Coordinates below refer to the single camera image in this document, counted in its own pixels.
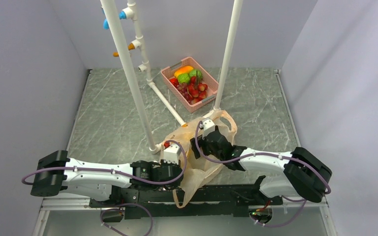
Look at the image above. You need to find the yellow orange fake mango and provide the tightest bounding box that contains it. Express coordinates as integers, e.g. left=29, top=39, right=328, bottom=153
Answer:
left=174, top=65, right=194, bottom=78

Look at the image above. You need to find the translucent orange plastic bag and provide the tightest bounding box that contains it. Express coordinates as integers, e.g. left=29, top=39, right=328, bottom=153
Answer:
left=164, top=110, right=238, bottom=209

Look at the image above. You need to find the blue plastic faucet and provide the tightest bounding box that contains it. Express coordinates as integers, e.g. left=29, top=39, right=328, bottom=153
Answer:
left=101, top=7, right=127, bottom=30

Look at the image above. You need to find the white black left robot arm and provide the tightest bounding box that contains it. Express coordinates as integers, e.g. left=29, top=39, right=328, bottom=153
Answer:
left=30, top=145, right=186, bottom=207

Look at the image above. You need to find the orange brass faucet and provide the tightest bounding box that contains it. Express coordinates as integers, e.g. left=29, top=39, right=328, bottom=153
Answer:
left=112, top=43, right=135, bottom=58

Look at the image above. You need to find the green fake custard apple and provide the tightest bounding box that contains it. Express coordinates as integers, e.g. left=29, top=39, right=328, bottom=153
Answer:
left=189, top=69, right=203, bottom=82

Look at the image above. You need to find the red fake strawberry bunch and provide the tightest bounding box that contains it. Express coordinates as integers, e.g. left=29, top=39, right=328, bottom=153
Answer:
left=188, top=77, right=208, bottom=105

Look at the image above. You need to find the pink perforated plastic basket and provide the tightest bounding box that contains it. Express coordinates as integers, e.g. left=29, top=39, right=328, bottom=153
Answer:
left=160, top=57, right=219, bottom=113

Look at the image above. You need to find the red fake grape bunch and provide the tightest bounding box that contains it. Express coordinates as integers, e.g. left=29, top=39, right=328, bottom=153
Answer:
left=176, top=83, right=193, bottom=102

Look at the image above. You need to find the red fake fruit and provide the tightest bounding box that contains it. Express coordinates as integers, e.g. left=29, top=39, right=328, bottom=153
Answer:
left=169, top=77, right=179, bottom=87

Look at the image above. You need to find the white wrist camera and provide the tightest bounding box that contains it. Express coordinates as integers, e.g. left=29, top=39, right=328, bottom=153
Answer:
left=160, top=141, right=181, bottom=164
left=200, top=118, right=216, bottom=137

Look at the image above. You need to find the white PVC pipe frame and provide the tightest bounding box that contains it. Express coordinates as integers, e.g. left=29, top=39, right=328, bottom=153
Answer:
left=100, top=0, right=243, bottom=153

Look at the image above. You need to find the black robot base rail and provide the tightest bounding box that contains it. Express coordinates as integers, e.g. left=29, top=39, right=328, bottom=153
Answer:
left=89, top=184, right=283, bottom=219

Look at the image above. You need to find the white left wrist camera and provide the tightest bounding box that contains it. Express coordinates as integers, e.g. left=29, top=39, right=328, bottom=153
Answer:
left=160, top=141, right=181, bottom=164

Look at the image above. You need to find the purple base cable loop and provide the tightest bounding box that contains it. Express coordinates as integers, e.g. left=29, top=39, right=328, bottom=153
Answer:
left=99, top=201, right=155, bottom=236

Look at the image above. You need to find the green fake fruit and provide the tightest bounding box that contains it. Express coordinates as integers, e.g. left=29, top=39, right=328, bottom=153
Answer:
left=177, top=73, right=191, bottom=84

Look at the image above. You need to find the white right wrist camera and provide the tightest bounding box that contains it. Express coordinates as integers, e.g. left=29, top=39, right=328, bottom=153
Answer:
left=200, top=118, right=216, bottom=137

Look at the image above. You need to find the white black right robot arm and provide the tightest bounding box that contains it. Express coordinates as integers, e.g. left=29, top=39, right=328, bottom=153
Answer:
left=190, top=130, right=332, bottom=204

